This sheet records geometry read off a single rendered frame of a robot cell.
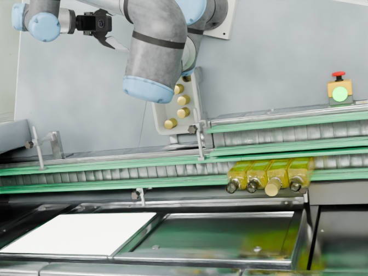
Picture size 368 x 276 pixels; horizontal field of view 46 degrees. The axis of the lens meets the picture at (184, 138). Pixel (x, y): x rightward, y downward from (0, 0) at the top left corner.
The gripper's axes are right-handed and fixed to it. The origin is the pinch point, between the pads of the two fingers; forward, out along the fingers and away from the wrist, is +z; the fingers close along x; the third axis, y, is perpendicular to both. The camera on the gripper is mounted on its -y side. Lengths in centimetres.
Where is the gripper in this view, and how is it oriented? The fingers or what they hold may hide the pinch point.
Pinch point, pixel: (133, 28)
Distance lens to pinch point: 142.2
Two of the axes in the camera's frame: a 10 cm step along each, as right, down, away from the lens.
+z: 8.6, -0.4, 5.1
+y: -5.0, -2.3, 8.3
